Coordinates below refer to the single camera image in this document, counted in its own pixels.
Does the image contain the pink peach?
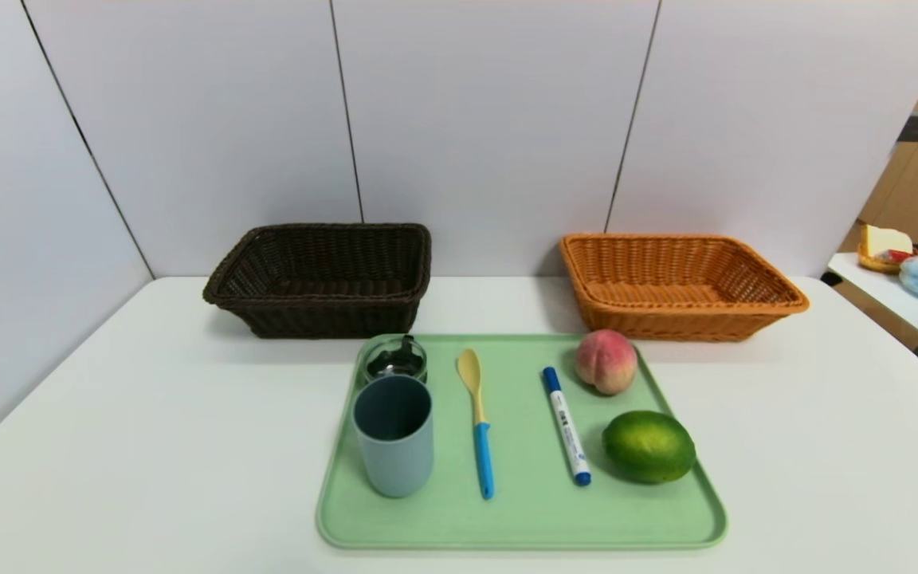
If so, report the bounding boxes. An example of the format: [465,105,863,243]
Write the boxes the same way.
[575,329,639,396]

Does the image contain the white marker blue cap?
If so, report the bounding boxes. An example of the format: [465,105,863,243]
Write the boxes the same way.
[542,366,592,488]

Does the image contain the blue-grey plastic cup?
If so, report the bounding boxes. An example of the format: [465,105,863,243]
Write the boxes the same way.
[351,375,434,499]

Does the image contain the green lime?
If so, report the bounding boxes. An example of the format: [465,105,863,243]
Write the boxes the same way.
[602,410,697,485]

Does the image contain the dark brown wicker basket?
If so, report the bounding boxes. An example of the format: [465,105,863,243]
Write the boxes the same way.
[204,222,433,339]

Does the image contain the orange wicker basket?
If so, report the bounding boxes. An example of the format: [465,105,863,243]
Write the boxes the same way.
[560,233,810,342]

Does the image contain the small yellow basket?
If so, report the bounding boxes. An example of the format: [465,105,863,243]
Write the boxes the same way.
[857,243,918,274]

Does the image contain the clear glass jar black clips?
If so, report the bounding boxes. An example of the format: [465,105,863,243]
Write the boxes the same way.
[362,335,430,386]

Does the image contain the light green plastic tray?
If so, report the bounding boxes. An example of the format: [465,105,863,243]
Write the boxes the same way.
[316,333,729,552]

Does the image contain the cream bread slice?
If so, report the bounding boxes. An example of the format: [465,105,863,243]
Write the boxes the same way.
[861,224,914,258]

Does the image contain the white side table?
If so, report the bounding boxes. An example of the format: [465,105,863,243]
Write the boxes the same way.
[828,252,918,348]

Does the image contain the yellow spoon blue handle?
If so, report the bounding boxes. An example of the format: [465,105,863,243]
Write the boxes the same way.
[457,348,496,501]

